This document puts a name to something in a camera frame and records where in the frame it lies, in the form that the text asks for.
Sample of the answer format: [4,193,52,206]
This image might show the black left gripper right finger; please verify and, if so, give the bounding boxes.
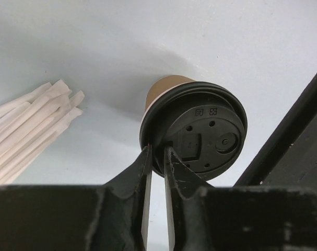
[164,146,317,250]

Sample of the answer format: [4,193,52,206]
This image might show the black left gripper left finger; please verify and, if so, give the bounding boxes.
[0,146,152,250]

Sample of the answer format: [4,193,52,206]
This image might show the black plastic cup lid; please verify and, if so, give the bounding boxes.
[139,81,248,181]

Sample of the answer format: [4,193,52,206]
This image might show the brown paper cup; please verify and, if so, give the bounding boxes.
[141,75,201,124]

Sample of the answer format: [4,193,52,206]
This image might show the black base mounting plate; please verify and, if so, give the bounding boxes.
[235,73,317,193]

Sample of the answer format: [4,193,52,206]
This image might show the paper-wrapped straw, middle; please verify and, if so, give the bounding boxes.
[0,90,86,168]

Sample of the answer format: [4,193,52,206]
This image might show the paper-wrapped straw, upper bundle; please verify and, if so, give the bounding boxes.
[0,107,84,188]

